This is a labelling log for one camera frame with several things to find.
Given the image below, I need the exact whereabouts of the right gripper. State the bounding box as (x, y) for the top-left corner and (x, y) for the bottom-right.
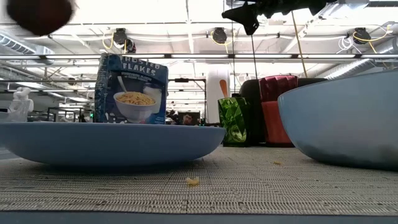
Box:
(221, 0), (327, 36)

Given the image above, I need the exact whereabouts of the orange handled utensil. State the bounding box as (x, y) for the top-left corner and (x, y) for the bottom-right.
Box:
(218, 79), (229, 99)

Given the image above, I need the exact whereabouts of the blue frosted flakes cereal box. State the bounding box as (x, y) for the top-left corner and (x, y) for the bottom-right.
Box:
(94, 52), (170, 125)

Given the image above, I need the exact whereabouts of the blue plate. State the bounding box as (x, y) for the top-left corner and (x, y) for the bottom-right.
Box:
(0, 121), (227, 166)

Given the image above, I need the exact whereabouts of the dark red cup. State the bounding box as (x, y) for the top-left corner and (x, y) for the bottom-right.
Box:
(6, 0), (76, 37)

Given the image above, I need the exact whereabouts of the long overhead light bar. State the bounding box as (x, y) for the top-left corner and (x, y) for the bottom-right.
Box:
(0, 53), (398, 60)

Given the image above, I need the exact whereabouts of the white column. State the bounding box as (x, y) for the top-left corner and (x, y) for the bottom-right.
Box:
(206, 68), (231, 124)

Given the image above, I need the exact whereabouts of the red faceted cup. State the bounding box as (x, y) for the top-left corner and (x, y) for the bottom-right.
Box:
(259, 75), (299, 148)

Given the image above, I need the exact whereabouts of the green faceted cup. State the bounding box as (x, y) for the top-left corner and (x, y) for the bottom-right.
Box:
(217, 96), (250, 147)

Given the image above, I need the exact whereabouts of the blue bowl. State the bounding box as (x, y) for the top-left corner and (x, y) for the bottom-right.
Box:
(277, 68), (398, 171)

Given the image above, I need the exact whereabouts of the beige woven placemat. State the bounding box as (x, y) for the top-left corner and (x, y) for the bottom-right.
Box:
(0, 146), (398, 215)

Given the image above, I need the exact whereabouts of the white plastic object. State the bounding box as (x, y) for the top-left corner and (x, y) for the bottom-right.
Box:
(9, 86), (34, 123)

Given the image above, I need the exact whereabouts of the black ceiling cable reel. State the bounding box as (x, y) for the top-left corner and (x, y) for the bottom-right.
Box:
(353, 27), (371, 45)
(213, 27), (228, 44)
(112, 27), (137, 54)

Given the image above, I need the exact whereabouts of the long black cable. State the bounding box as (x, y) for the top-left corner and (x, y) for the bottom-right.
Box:
(250, 34), (259, 80)

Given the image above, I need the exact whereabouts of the yellow cable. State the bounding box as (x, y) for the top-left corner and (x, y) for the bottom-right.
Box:
(290, 11), (309, 78)

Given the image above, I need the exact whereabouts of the black background frame stand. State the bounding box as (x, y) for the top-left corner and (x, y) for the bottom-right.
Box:
(167, 77), (207, 124)

